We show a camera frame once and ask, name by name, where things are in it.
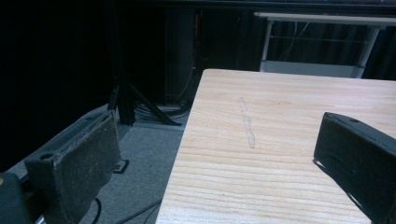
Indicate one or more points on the white metal frame rack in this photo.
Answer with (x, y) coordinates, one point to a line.
(311, 67)

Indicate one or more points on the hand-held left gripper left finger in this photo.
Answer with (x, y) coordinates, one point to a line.
(81, 168)

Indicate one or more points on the black metal stand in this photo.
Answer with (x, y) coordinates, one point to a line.
(126, 102)

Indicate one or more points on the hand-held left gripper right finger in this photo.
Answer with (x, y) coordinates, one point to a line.
(358, 155)

